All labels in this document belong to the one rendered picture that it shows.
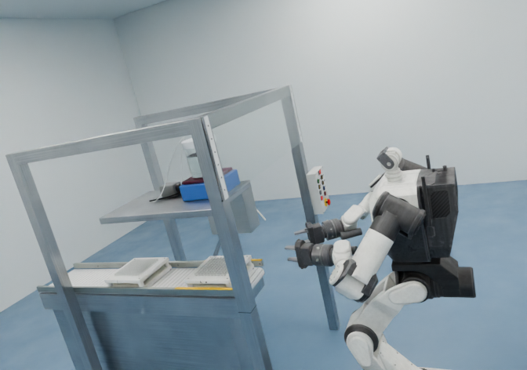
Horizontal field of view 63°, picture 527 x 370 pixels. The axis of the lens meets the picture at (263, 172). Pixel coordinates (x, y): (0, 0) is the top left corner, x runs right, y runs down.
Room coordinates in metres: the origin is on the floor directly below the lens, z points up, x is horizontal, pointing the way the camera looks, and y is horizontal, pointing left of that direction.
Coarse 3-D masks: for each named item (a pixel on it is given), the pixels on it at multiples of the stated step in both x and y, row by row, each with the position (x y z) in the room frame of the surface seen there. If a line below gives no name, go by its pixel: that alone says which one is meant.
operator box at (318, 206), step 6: (318, 168) 2.60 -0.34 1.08; (312, 174) 2.49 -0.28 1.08; (312, 180) 2.50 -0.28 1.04; (312, 186) 2.50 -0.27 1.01; (312, 192) 2.50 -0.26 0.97; (318, 192) 2.49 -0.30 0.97; (312, 198) 2.51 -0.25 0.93; (318, 198) 2.49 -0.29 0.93; (324, 198) 2.55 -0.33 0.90; (312, 204) 2.51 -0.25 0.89; (318, 204) 2.49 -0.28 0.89; (324, 204) 2.53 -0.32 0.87; (318, 210) 2.49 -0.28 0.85; (324, 210) 2.51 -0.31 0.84
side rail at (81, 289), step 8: (40, 288) 2.30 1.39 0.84; (48, 288) 2.28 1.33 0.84; (80, 288) 2.16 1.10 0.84; (88, 288) 2.14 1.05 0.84; (96, 288) 2.11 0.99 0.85; (104, 288) 2.08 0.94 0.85; (112, 288) 2.06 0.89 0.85; (120, 288) 2.03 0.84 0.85; (128, 288) 2.01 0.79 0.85; (136, 288) 1.99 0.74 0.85; (144, 288) 1.96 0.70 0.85; (152, 288) 1.94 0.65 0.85; (160, 288) 1.92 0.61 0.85; (168, 288) 1.90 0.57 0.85
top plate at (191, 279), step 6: (210, 258) 2.06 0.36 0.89; (246, 258) 1.96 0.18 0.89; (210, 270) 1.91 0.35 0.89; (216, 270) 1.90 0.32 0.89; (192, 276) 1.90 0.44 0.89; (198, 276) 1.88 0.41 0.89; (204, 276) 1.87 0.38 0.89; (210, 276) 1.85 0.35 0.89; (216, 276) 1.84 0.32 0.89; (222, 276) 1.82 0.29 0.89; (228, 276) 1.81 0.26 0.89; (186, 282) 1.87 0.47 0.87; (192, 282) 1.86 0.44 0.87; (198, 282) 1.84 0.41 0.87; (204, 282) 1.83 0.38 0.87; (210, 282) 1.81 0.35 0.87; (216, 282) 1.80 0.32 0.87; (222, 282) 1.79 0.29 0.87; (228, 282) 1.77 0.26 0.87
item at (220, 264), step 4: (212, 260) 2.00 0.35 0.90; (216, 260) 2.00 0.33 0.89; (220, 260) 1.98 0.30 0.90; (224, 260) 1.97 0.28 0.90; (208, 264) 1.97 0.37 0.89; (212, 264) 1.96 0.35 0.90; (216, 264) 1.95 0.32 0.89; (220, 264) 1.94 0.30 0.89; (224, 264) 1.93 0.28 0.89; (204, 268) 1.94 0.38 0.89; (208, 268) 1.92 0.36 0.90; (212, 268) 1.92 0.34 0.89; (216, 268) 1.90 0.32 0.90; (220, 268) 1.89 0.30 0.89; (224, 268) 1.89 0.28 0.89; (200, 272) 1.90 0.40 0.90; (204, 272) 1.89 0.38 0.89; (208, 272) 1.89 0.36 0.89; (212, 272) 1.87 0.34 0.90; (216, 272) 1.86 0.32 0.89; (220, 272) 1.85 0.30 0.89
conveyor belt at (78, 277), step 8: (72, 272) 2.51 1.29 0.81; (80, 272) 2.48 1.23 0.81; (88, 272) 2.45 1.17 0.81; (96, 272) 2.42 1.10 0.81; (104, 272) 2.39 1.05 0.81; (112, 272) 2.36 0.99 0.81; (168, 272) 2.18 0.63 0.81; (176, 272) 2.15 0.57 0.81; (184, 272) 2.13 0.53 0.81; (192, 272) 2.10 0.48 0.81; (256, 272) 1.94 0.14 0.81; (72, 280) 2.38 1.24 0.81; (80, 280) 2.36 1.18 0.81; (88, 280) 2.33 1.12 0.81; (96, 280) 2.30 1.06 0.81; (160, 280) 2.10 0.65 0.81; (168, 280) 2.08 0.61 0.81; (176, 280) 2.05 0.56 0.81; (256, 280) 1.89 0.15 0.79
